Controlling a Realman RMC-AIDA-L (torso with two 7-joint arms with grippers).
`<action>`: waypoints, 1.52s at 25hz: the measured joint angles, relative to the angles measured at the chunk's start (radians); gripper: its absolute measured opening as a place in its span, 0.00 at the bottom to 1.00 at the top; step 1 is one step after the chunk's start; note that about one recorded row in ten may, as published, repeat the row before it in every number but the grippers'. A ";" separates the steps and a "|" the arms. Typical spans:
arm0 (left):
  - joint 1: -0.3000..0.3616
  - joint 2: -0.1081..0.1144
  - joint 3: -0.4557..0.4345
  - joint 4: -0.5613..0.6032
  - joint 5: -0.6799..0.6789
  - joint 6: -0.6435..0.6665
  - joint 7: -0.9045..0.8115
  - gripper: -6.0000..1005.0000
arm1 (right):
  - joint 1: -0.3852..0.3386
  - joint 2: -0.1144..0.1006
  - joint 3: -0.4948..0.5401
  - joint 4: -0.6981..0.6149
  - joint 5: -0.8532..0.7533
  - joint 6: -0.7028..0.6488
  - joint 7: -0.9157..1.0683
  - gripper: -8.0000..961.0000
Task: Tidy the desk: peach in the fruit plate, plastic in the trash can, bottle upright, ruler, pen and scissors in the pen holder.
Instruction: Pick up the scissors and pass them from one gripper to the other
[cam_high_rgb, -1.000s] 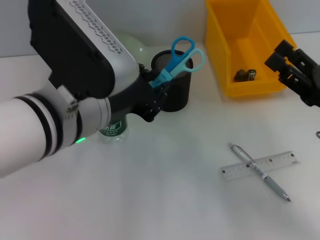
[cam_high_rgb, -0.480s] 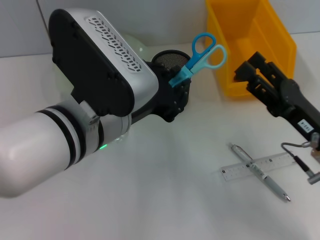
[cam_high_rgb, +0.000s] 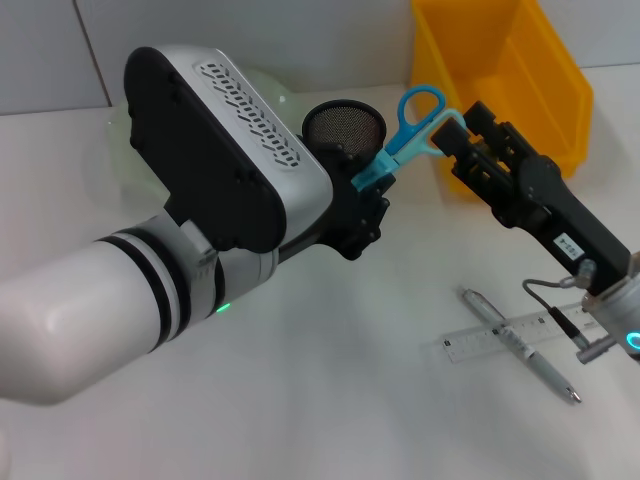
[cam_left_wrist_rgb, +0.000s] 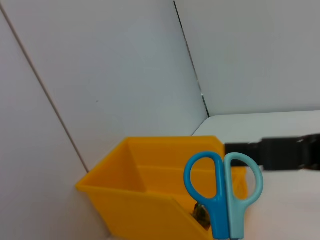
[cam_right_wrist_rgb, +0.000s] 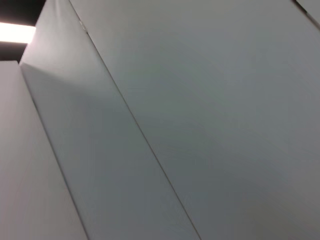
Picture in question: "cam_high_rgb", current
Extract blue scissors with cover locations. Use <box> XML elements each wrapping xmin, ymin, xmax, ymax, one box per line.
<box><xmin>349</xmin><ymin>84</ymin><xmax>470</xmax><ymax>193</ymax></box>

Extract yellow plastic bin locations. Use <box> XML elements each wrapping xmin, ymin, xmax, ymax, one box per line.
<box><xmin>410</xmin><ymin>0</ymin><xmax>595</xmax><ymax>195</ymax></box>

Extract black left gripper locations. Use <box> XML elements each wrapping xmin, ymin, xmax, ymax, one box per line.
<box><xmin>282</xmin><ymin>144</ymin><xmax>392</xmax><ymax>261</ymax></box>

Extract green glass fruit plate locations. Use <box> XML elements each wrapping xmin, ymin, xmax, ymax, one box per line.
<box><xmin>106</xmin><ymin>68</ymin><xmax>297</xmax><ymax>201</ymax></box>

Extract right gripper cable with plug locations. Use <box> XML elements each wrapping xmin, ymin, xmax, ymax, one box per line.
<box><xmin>522</xmin><ymin>259</ymin><xmax>617</xmax><ymax>365</ymax></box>

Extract grey clear ballpoint pen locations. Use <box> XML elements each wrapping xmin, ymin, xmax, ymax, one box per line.
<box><xmin>457</xmin><ymin>284</ymin><xmax>584</xmax><ymax>405</ymax></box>

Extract black mesh pen holder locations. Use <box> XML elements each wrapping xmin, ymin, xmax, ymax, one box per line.
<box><xmin>301</xmin><ymin>99</ymin><xmax>389</xmax><ymax>169</ymax></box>

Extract transparent plastic ruler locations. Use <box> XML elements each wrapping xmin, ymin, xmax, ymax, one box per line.
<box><xmin>432</xmin><ymin>301</ymin><xmax>609</xmax><ymax>370</ymax></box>

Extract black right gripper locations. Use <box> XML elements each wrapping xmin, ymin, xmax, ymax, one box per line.
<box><xmin>432</xmin><ymin>102</ymin><xmax>632</xmax><ymax>297</ymax></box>

